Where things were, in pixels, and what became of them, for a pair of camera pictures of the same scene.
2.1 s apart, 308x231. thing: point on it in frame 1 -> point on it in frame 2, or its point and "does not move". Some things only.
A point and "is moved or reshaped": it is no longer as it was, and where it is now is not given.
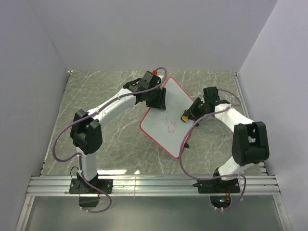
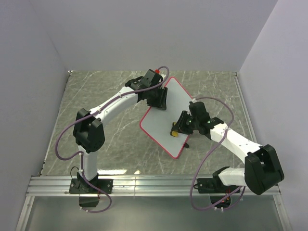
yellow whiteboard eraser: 185,118 is moved or reshaped
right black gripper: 191,112 -> 180,123
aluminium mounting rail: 153,186 does not move
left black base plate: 79,186 does not move
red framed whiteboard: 166,127 does not move
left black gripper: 161,103 does not move
